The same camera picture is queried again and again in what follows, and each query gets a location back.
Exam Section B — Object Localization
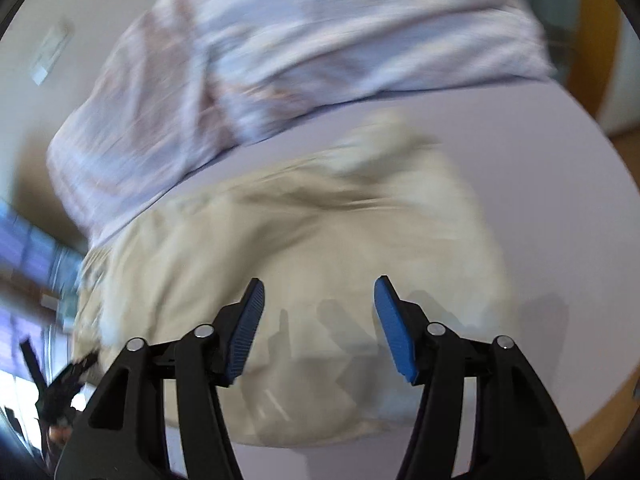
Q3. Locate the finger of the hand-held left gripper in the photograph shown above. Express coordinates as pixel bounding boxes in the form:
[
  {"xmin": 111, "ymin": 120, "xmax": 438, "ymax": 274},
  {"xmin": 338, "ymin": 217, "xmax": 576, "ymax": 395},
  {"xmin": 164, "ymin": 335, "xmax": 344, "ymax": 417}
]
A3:
[{"xmin": 57, "ymin": 351, "xmax": 100, "ymax": 386}]

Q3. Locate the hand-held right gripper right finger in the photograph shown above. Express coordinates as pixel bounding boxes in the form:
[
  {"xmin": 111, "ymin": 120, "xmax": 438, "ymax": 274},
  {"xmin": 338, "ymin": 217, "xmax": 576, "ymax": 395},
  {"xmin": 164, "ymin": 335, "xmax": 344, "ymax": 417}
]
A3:
[{"xmin": 374, "ymin": 275, "xmax": 586, "ymax": 480}]

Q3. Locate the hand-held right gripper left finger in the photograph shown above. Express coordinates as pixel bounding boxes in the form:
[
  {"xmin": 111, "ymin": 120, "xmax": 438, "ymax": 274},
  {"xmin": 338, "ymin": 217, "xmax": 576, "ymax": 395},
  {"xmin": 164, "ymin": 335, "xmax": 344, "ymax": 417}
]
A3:
[{"xmin": 59, "ymin": 277, "xmax": 266, "ymax": 480}]

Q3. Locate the beige puffer jacket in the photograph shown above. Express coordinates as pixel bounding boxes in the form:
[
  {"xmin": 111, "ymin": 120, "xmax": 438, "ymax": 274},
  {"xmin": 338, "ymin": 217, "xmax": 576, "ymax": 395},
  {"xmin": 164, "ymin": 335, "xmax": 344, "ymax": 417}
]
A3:
[{"xmin": 72, "ymin": 110, "xmax": 516, "ymax": 448}]

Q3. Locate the window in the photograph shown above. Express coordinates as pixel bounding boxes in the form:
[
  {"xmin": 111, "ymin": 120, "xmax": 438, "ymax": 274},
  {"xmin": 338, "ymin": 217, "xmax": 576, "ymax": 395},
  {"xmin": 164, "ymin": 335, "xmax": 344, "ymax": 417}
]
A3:
[{"xmin": 0, "ymin": 200, "xmax": 86, "ymax": 376}]

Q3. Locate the bed with purple sheet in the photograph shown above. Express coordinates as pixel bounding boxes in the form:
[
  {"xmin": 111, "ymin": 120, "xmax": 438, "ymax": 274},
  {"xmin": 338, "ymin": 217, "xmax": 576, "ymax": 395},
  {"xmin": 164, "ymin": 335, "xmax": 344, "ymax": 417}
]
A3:
[{"xmin": 160, "ymin": 77, "xmax": 638, "ymax": 480}]

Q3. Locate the pale floral quilt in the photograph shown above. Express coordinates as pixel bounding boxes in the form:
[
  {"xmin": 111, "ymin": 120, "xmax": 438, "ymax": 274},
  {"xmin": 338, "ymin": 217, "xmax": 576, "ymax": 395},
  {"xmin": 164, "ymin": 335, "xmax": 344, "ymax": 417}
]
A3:
[{"xmin": 45, "ymin": 0, "xmax": 558, "ymax": 248}]

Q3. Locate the wooden framed glass door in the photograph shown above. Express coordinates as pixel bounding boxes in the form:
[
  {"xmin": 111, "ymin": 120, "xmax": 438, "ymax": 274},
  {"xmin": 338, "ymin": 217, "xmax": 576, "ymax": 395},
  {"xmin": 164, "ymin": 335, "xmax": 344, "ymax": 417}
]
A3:
[{"xmin": 520, "ymin": 0, "xmax": 640, "ymax": 133}]

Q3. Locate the white wall switch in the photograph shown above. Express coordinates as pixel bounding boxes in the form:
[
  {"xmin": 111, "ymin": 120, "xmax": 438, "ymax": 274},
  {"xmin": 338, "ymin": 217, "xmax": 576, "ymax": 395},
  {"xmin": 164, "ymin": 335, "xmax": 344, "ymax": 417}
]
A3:
[{"xmin": 29, "ymin": 20, "xmax": 76, "ymax": 87}]

